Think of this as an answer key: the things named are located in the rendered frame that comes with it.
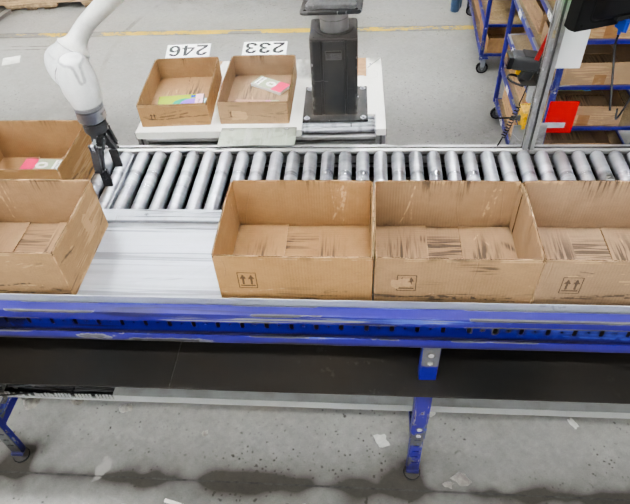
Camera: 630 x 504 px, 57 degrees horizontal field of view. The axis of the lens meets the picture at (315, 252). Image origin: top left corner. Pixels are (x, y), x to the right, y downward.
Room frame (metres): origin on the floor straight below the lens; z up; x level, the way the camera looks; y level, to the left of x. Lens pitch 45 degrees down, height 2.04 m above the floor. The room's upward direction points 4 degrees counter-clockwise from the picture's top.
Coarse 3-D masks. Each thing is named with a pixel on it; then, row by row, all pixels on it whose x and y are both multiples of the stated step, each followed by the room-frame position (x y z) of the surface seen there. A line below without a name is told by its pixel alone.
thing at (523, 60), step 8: (512, 56) 1.79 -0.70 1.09; (520, 56) 1.78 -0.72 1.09; (528, 56) 1.78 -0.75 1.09; (512, 64) 1.78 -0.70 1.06; (520, 64) 1.77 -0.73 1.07; (528, 64) 1.77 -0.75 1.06; (536, 64) 1.76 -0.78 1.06; (520, 72) 1.79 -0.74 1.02; (528, 72) 1.78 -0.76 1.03; (520, 80) 1.78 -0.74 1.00; (528, 80) 1.78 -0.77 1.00
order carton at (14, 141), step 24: (0, 120) 1.89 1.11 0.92; (24, 120) 1.88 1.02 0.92; (48, 120) 1.87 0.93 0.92; (72, 120) 1.86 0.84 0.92; (0, 144) 1.89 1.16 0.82; (24, 144) 1.88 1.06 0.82; (48, 144) 1.87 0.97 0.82; (72, 144) 1.70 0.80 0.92; (0, 168) 1.82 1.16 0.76; (72, 168) 1.65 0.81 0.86
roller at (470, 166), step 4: (464, 152) 1.74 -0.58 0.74; (468, 152) 1.73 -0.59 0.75; (472, 152) 1.73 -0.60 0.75; (464, 156) 1.72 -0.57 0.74; (468, 156) 1.71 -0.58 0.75; (472, 156) 1.71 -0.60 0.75; (464, 160) 1.70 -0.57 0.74; (468, 160) 1.69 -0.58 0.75; (472, 160) 1.68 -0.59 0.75; (476, 160) 1.70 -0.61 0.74; (464, 164) 1.68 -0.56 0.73; (468, 164) 1.66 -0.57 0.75; (472, 164) 1.66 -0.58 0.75; (476, 164) 1.66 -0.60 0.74; (464, 168) 1.66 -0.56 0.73; (468, 168) 1.64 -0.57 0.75; (472, 168) 1.63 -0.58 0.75; (476, 168) 1.64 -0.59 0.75; (464, 172) 1.65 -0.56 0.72; (468, 172) 1.62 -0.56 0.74; (472, 172) 1.61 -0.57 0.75; (476, 172) 1.61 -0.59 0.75; (468, 176) 1.60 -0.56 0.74; (472, 176) 1.59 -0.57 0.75; (476, 176) 1.59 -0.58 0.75
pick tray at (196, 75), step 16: (160, 64) 2.43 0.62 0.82; (176, 64) 2.42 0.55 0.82; (192, 64) 2.42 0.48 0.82; (208, 64) 2.41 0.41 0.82; (160, 80) 2.41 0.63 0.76; (176, 80) 2.40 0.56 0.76; (192, 80) 2.38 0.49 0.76; (208, 80) 2.38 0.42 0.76; (144, 96) 2.17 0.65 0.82; (160, 96) 2.27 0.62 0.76; (208, 96) 2.09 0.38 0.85; (144, 112) 2.05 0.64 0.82; (160, 112) 2.04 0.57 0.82; (176, 112) 2.04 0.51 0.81; (192, 112) 2.04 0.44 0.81; (208, 112) 2.04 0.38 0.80
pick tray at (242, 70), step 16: (240, 64) 2.41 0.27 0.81; (256, 64) 2.40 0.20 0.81; (272, 64) 2.39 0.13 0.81; (288, 64) 2.38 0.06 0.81; (224, 80) 2.21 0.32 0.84; (240, 80) 2.36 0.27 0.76; (288, 80) 2.33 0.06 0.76; (224, 96) 2.16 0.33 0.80; (240, 96) 2.22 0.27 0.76; (256, 96) 2.21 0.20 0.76; (272, 96) 2.20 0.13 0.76; (288, 96) 2.04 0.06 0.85; (224, 112) 2.03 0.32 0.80; (240, 112) 2.02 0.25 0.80; (256, 112) 2.02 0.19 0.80; (272, 112) 2.01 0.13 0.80; (288, 112) 2.01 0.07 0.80
